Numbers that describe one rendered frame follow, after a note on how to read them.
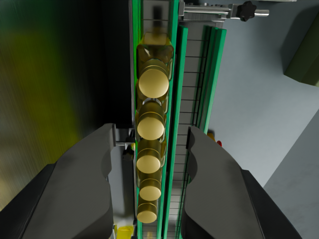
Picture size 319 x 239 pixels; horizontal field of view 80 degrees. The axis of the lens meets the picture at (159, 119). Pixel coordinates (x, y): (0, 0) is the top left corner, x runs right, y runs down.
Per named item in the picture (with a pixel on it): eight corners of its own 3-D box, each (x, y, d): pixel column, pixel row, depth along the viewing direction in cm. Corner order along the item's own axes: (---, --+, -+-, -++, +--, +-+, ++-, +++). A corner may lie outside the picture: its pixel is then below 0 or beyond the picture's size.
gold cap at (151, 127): (138, 101, 27) (136, 116, 23) (164, 102, 27) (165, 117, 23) (139, 123, 28) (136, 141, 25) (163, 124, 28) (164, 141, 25)
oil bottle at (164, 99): (142, 58, 47) (133, 88, 28) (165, 59, 47) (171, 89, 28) (143, 80, 50) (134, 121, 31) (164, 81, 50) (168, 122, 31)
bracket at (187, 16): (181, 3, 47) (184, 1, 41) (219, 4, 47) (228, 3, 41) (179, 19, 49) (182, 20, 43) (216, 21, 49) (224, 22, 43)
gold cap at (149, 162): (138, 135, 29) (135, 154, 26) (161, 136, 30) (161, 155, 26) (138, 154, 31) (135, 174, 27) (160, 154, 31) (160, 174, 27)
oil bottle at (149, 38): (144, 32, 44) (134, 46, 25) (168, 33, 44) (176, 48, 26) (144, 57, 47) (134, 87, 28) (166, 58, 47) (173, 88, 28)
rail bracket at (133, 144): (115, 121, 56) (103, 150, 44) (138, 122, 56) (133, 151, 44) (116, 133, 58) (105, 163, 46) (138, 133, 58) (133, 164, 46)
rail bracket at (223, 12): (175, 1, 41) (182, -3, 30) (253, 5, 41) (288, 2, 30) (174, 17, 42) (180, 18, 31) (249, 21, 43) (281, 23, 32)
